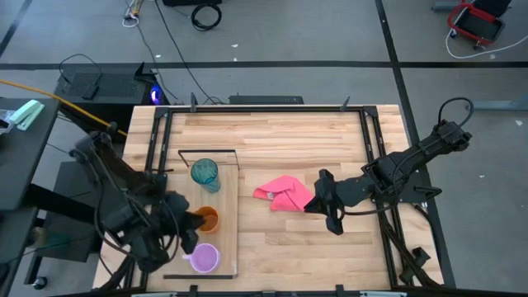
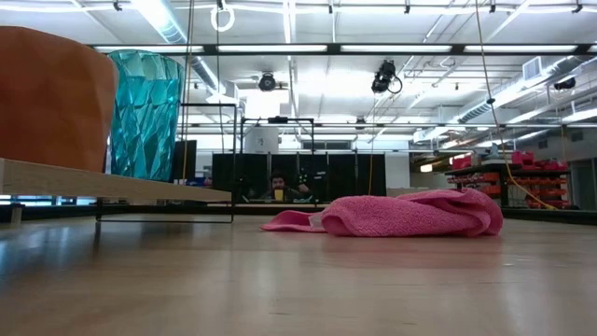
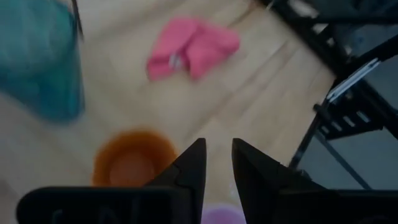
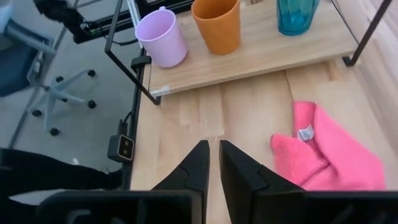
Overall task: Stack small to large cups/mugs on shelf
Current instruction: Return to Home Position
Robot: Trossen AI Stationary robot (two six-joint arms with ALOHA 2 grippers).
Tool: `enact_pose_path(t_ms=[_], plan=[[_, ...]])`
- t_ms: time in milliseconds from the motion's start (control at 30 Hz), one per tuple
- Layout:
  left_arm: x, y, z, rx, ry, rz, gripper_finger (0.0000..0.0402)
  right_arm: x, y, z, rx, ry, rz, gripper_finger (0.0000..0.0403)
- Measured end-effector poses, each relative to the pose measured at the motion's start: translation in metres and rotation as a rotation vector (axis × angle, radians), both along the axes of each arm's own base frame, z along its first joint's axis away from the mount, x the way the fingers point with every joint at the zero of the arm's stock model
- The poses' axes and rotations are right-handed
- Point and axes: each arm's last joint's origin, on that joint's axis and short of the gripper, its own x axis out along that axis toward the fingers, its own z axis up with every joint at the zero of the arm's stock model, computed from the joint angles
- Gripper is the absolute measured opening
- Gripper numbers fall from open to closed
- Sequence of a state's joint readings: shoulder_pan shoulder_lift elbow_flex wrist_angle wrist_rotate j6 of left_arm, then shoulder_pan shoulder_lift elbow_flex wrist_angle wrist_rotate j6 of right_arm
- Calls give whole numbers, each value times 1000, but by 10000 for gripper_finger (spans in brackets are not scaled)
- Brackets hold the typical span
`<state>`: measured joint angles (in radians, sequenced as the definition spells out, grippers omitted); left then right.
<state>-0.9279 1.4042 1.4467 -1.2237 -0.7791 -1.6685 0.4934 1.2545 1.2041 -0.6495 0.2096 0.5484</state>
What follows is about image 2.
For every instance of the small yellow cup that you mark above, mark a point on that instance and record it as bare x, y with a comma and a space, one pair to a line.
278, 194

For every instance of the black overhead camera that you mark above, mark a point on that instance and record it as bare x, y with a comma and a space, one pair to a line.
384, 77

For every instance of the white box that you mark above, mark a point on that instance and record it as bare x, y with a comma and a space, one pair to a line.
261, 140

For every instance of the teal faceted plastic tumbler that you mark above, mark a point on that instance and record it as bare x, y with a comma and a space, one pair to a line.
147, 116

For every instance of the rack with red bins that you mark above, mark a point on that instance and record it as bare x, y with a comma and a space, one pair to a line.
522, 179

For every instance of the round black ceiling device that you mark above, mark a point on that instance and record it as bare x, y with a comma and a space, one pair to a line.
267, 81

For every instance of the person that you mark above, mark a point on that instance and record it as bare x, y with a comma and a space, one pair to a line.
280, 184

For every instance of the black partition panels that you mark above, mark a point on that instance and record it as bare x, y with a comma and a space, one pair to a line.
345, 175

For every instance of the pink terry towel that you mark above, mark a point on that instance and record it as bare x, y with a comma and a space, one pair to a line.
410, 212

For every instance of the orange plastic mug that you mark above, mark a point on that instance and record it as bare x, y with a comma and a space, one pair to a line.
51, 98

